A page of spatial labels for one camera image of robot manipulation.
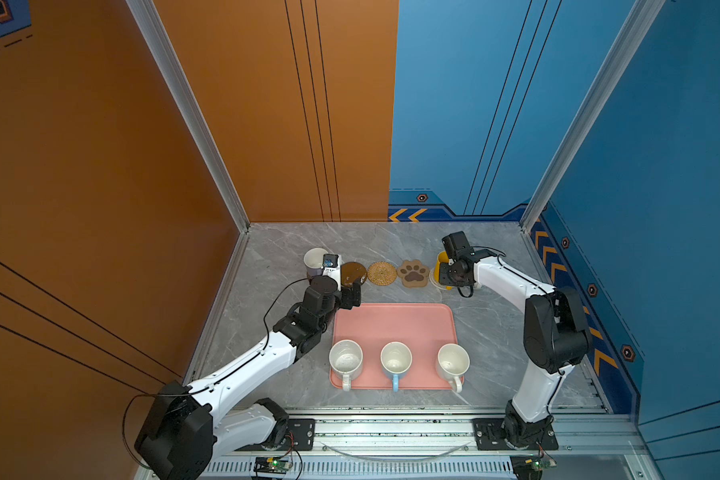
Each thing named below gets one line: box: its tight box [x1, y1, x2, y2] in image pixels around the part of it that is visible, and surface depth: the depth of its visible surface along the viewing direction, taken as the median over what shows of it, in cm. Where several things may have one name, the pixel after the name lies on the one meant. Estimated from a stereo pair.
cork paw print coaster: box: [397, 260, 430, 288], surface depth 107 cm
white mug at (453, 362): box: [436, 343, 471, 393], surface depth 79 cm
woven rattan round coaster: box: [367, 261, 397, 287], surface depth 107 cm
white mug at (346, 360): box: [329, 339, 364, 392], surface depth 81 cm
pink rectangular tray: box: [331, 303, 458, 391], surface depth 93 cm
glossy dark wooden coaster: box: [340, 262, 367, 288], surface depth 107 cm
